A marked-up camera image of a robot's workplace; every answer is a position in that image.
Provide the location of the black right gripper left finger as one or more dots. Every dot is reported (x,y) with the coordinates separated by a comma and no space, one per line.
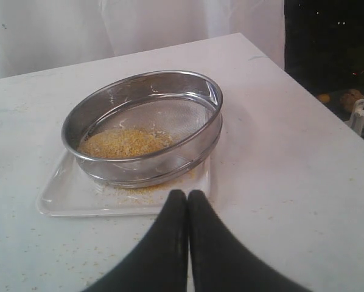
(159,261)

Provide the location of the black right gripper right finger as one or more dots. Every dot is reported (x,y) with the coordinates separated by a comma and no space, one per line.
(219,261)

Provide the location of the yellow grain powder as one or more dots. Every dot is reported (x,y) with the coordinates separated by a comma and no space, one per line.
(125,143)

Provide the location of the round steel sieve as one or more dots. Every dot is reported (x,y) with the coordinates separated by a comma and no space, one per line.
(186,105)

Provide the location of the white square plastic tray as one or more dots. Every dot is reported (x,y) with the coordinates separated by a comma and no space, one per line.
(70,192)

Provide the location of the white chair part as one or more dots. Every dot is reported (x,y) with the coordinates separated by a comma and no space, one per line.
(356,120)

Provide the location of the white backdrop curtain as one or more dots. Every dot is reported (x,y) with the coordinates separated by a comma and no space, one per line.
(40,35)

